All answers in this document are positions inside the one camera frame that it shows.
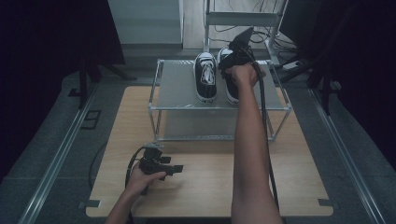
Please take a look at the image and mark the white power strip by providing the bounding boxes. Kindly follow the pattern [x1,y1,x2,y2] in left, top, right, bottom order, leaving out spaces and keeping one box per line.
[281,60,303,71]

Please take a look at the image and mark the dark curtain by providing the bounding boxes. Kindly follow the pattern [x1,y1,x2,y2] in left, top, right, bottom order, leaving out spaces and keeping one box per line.
[279,0,396,172]
[0,0,126,183]

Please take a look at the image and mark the grey two-tier shoe rack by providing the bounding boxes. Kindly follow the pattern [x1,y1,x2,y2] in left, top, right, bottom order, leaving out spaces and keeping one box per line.
[148,58,293,143]

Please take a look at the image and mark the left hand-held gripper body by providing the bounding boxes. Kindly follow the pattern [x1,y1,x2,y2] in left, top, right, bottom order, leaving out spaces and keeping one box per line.
[138,142,171,175]

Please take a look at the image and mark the black tripod stand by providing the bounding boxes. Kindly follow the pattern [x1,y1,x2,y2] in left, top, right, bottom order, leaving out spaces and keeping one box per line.
[279,50,344,117]
[77,55,138,110]

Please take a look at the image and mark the person's right hand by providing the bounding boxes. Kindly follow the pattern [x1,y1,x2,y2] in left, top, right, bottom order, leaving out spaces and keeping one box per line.
[225,62,267,90]

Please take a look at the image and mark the person's left hand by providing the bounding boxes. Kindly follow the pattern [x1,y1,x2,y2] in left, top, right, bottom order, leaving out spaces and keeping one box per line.
[125,164,168,198]

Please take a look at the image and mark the tangle of black floor cables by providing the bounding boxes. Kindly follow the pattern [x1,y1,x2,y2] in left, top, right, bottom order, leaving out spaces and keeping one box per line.
[207,0,298,53]

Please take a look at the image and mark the white metal stand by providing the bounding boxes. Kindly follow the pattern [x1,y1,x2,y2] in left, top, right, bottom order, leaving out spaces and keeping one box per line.
[202,0,290,63]

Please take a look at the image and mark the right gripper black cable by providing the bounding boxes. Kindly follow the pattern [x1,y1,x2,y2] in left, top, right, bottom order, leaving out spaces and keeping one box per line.
[246,46,280,212]

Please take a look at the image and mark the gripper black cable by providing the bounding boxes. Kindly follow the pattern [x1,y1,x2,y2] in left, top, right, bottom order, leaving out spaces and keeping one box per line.
[124,146,148,224]
[246,46,280,212]

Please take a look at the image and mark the black canvas sneaker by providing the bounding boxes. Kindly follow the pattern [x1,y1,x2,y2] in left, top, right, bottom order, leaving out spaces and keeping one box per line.
[217,47,241,105]
[192,51,219,105]

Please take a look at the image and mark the black floor frame plate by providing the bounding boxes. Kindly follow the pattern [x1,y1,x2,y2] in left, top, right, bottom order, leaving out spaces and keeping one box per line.
[80,109,103,131]

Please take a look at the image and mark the white cabinet panel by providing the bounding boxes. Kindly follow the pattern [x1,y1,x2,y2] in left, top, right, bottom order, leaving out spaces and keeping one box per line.
[106,0,185,47]

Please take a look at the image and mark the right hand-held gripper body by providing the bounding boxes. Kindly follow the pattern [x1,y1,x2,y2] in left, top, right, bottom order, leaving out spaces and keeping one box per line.
[228,25,255,71]

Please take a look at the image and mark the thin black floor cable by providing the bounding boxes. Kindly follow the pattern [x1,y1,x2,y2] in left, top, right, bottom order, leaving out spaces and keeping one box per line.
[88,142,108,191]

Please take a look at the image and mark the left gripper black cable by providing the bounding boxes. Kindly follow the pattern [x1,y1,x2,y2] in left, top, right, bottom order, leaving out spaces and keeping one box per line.
[124,146,148,224]

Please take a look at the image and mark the grey metal floor rail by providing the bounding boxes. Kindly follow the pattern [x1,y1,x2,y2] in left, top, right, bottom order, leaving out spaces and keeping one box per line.
[307,88,388,224]
[18,83,98,224]

